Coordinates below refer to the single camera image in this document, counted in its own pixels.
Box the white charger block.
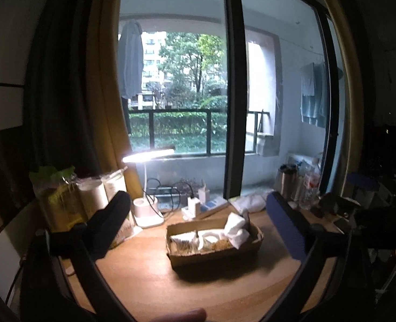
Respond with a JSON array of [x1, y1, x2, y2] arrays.
[[187, 196, 202, 218]]

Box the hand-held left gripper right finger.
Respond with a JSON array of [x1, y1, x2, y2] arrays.
[[266, 191, 370, 322]]

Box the white sock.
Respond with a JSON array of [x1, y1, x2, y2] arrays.
[[198, 230, 225, 246]]

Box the white desk lamp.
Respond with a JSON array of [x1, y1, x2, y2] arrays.
[[122, 148, 176, 229]]

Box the green paper cup pack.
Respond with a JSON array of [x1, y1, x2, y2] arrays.
[[29, 166, 88, 232]]

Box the white paper cup pack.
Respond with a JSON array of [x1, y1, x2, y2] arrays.
[[77, 169, 135, 246]]

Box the black cable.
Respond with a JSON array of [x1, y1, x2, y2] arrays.
[[146, 178, 199, 213]]

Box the black window frame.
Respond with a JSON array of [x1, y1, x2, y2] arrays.
[[223, 0, 250, 199]]

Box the steel thermos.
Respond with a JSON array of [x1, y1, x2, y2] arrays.
[[275, 164, 297, 202]]

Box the hanging grey garment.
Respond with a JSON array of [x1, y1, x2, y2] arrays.
[[117, 20, 144, 99]]

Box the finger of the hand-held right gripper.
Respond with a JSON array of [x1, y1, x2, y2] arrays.
[[347, 173, 380, 192]]

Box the cotton swab pack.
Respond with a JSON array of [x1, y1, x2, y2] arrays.
[[169, 233, 199, 254]]

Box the white power strip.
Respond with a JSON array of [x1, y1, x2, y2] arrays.
[[181, 196, 229, 221]]

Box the brown cardboard box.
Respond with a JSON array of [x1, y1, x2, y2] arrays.
[[166, 213, 264, 269]]

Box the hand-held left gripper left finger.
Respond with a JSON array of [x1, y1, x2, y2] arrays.
[[21, 191, 141, 322]]

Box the black balcony railing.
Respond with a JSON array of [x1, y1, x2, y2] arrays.
[[127, 109, 229, 156]]

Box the yellow curtain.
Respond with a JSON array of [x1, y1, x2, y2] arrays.
[[87, 0, 143, 198]]

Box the person's left hand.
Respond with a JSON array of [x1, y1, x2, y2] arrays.
[[141, 309, 207, 322]]

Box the hanging light blue towels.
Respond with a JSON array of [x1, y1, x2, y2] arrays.
[[300, 60, 329, 128]]

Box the white waffle towel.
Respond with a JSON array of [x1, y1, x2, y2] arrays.
[[224, 212, 251, 249]]

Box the white plastic bag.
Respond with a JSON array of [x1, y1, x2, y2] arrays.
[[230, 194, 268, 214]]

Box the clear water bottle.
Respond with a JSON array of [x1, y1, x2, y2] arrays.
[[299, 161, 321, 208]]

